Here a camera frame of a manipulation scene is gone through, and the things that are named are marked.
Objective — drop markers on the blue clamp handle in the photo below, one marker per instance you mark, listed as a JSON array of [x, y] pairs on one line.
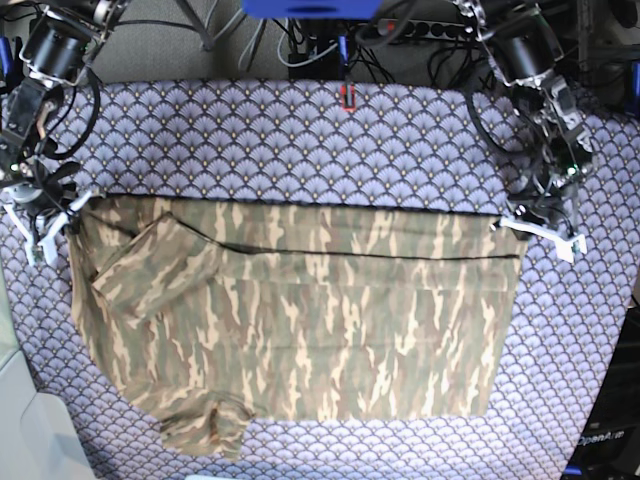
[[343, 50]]

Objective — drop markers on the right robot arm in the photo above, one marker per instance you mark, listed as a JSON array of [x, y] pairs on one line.
[[58, 54]]

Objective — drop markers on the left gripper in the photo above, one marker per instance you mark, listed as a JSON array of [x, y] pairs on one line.
[[541, 203]]

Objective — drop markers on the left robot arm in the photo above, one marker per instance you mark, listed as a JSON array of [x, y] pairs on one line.
[[521, 51]]

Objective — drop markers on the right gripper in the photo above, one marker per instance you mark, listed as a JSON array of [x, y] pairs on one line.
[[48, 199]]

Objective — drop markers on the black OpenArm base box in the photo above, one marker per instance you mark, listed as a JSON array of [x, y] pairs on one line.
[[608, 447]]

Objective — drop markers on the light grey plastic furniture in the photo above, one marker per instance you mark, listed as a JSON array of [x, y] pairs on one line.
[[38, 439]]

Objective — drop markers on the blue mount bracket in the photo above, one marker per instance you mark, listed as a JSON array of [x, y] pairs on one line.
[[311, 9]]

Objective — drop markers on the red and black clamp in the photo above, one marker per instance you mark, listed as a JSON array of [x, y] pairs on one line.
[[348, 97]]

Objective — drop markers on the black power strip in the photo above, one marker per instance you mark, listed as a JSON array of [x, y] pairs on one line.
[[420, 31]]

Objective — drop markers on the camouflage T-shirt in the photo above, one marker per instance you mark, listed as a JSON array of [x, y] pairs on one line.
[[208, 315]]

